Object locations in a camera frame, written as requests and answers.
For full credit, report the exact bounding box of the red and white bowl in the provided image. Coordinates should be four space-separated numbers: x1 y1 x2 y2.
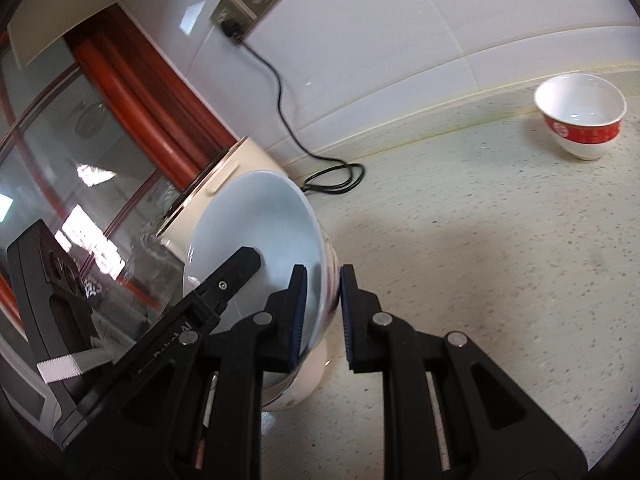
534 73 627 162

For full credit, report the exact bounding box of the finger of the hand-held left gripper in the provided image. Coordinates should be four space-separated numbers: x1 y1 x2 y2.
107 246 262 386

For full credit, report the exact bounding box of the large white bowl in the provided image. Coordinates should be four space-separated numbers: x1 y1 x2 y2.
182 170 343 411

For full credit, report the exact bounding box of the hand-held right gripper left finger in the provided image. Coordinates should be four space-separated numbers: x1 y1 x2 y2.
65 263 308 480

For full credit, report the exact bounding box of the cream kitchen appliance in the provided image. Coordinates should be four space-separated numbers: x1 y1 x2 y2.
155 136 291 266

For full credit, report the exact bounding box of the black power cable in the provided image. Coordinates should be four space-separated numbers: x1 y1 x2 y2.
220 20 366 195

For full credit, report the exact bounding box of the red-brown wooden window frame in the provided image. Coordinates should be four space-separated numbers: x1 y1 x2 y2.
65 2 238 191

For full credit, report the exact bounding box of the glass window pane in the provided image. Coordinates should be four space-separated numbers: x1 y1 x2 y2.
0 40 186 341

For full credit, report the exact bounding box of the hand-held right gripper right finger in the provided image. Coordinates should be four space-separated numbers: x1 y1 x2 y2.
339 263 588 480

